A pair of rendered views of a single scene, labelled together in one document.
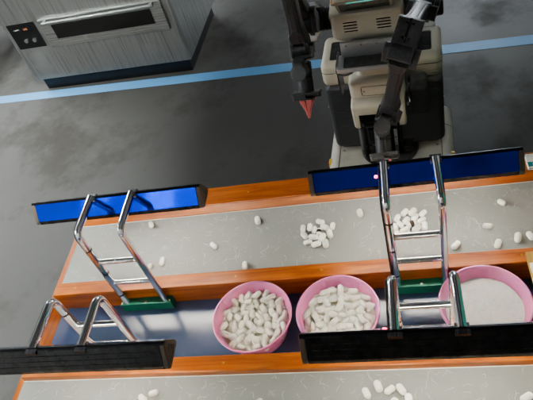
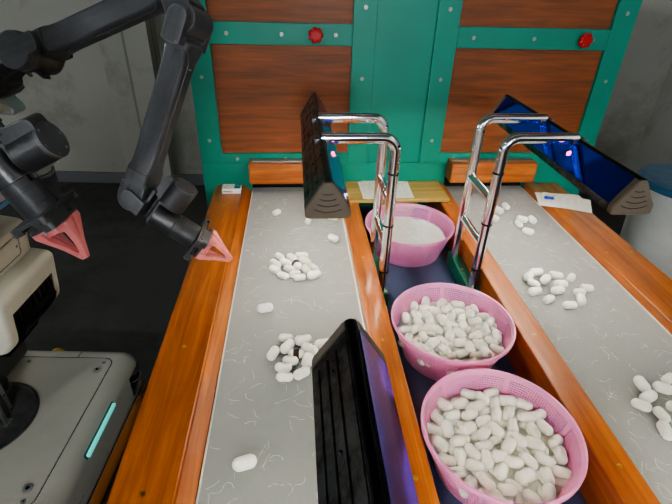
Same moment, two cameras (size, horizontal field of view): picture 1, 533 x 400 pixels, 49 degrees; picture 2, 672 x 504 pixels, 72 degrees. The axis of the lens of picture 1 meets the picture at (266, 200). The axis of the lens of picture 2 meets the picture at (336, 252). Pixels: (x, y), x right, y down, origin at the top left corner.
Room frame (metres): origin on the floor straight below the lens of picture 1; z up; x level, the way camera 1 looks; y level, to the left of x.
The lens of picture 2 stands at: (1.58, 0.51, 1.42)
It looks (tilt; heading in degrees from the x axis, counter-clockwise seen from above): 32 degrees down; 245
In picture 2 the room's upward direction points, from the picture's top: 2 degrees clockwise
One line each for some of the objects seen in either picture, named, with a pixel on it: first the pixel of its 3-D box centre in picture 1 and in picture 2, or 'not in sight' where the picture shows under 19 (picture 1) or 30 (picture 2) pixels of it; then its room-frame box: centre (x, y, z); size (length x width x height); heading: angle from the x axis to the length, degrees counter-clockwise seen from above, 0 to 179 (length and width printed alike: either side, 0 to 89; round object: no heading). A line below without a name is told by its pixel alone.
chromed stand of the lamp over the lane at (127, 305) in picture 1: (131, 252); not in sight; (1.44, 0.51, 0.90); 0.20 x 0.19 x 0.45; 71
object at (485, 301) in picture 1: (484, 312); (407, 239); (0.87, -0.51, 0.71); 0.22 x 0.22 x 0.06
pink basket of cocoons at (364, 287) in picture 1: (339, 317); (449, 334); (1.01, -0.09, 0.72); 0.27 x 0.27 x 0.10
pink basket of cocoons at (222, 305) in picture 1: (254, 322); (495, 445); (1.11, 0.17, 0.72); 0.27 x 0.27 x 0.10
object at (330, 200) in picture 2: (411, 168); (319, 140); (1.19, -0.44, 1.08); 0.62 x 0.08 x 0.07; 71
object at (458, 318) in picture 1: (428, 344); (506, 209); (0.74, -0.27, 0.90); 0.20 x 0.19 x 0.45; 71
